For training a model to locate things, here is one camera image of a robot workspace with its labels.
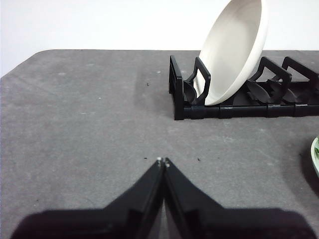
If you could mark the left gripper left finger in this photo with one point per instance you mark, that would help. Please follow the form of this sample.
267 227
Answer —
99 224

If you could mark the black plate rack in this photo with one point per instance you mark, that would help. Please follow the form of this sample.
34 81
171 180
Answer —
239 110

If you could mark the cream white plate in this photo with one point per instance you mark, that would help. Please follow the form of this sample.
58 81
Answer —
231 57

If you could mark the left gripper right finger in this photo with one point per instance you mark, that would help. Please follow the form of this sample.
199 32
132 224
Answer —
224 224

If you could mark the green plate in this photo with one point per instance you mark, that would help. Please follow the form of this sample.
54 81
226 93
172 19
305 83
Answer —
316 164

